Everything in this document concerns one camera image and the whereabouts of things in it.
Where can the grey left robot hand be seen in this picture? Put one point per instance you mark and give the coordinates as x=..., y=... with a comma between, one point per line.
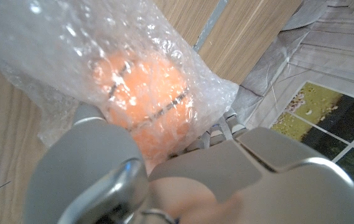
x=226, y=180

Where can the orange mini basketball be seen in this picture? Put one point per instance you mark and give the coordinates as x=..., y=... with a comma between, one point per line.
x=145, y=93

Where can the clear bubble wrap sheet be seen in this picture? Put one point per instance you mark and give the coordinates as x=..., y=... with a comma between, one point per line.
x=71, y=46

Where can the printed window backdrop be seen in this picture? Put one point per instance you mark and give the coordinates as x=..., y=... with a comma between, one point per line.
x=319, y=62

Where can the grey tape table outline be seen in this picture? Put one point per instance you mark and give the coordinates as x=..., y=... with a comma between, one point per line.
x=211, y=23

